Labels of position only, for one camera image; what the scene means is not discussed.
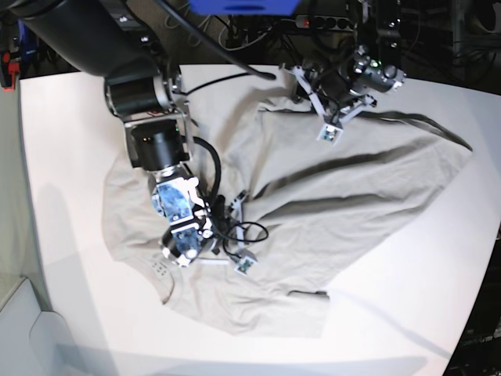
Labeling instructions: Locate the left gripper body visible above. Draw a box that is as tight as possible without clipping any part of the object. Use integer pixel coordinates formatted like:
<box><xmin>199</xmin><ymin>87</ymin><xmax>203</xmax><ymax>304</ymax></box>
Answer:
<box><xmin>316</xmin><ymin>52</ymin><xmax>405</xmax><ymax>104</ymax></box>

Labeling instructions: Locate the black power strip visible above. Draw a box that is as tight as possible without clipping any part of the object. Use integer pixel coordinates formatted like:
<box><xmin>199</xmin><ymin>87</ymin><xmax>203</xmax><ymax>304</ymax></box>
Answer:
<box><xmin>294</xmin><ymin>15</ymin><xmax>354</xmax><ymax>31</ymax></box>

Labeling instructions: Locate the blue box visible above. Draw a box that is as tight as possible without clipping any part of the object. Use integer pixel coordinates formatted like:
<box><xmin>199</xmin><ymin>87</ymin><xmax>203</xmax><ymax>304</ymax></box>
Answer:
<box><xmin>189</xmin><ymin>0</ymin><xmax>300</xmax><ymax>16</ymax></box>

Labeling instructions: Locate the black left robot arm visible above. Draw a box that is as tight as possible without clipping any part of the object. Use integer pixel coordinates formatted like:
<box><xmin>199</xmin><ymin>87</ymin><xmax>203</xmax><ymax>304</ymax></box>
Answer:
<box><xmin>313</xmin><ymin>1</ymin><xmax>406</xmax><ymax>104</ymax></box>

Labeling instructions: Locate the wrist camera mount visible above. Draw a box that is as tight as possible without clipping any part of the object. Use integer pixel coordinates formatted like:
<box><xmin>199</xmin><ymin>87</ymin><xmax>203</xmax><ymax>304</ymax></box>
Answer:
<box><xmin>280</xmin><ymin>65</ymin><xmax>377</xmax><ymax>145</ymax></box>
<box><xmin>198</xmin><ymin>190</ymin><xmax>258</xmax><ymax>276</ymax></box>

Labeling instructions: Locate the beige t-shirt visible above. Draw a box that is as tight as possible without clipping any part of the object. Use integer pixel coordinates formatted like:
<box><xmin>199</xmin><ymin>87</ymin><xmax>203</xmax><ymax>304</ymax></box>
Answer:
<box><xmin>103</xmin><ymin>91</ymin><xmax>472</xmax><ymax>338</ymax></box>

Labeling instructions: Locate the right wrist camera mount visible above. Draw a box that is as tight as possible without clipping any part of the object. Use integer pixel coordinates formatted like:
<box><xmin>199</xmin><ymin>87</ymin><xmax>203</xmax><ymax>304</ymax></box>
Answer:
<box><xmin>198</xmin><ymin>190</ymin><xmax>258</xmax><ymax>276</ymax></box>

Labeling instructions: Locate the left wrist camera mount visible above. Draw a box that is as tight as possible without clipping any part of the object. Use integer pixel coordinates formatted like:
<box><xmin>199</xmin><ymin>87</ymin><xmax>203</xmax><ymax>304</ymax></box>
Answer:
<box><xmin>280</xmin><ymin>65</ymin><xmax>377</xmax><ymax>145</ymax></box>

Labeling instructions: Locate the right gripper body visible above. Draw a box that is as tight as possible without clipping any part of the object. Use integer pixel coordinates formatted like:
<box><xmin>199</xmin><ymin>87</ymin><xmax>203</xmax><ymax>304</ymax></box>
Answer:
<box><xmin>159</xmin><ymin>215</ymin><xmax>218</xmax><ymax>268</ymax></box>

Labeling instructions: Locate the white cable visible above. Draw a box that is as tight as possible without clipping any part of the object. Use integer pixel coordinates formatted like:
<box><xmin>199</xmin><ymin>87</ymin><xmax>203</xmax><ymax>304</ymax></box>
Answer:
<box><xmin>217</xmin><ymin>23</ymin><xmax>275</xmax><ymax>52</ymax></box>

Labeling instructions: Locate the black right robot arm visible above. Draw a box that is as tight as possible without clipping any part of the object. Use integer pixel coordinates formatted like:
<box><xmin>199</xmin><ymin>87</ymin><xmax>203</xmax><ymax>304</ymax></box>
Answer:
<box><xmin>1</xmin><ymin>1</ymin><xmax>221</xmax><ymax>267</ymax></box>

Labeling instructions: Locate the red and black clamp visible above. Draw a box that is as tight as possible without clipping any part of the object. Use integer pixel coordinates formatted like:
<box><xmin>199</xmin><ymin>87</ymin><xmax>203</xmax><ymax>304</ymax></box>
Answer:
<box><xmin>1</xmin><ymin>51</ymin><xmax>20</xmax><ymax>91</ymax></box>

